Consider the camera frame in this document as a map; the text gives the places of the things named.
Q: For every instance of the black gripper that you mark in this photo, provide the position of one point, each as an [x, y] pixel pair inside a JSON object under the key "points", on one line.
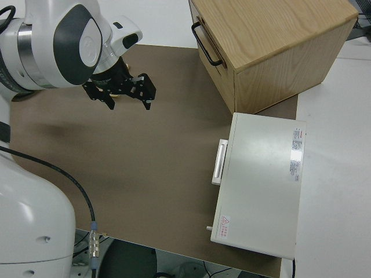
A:
{"points": [[111, 76]]}

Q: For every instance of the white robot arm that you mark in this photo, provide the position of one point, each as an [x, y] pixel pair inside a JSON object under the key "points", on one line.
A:
{"points": [[37, 43]]}

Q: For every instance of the brown table mat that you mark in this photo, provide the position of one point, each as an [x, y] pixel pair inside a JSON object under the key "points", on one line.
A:
{"points": [[145, 173]]}

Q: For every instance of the wooden drawer box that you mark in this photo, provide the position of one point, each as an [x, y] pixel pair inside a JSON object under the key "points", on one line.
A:
{"points": [[275, 29]]}

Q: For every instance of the white toaster oven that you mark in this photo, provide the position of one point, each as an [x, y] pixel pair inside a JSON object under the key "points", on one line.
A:
{"points": [[261, 188]]}

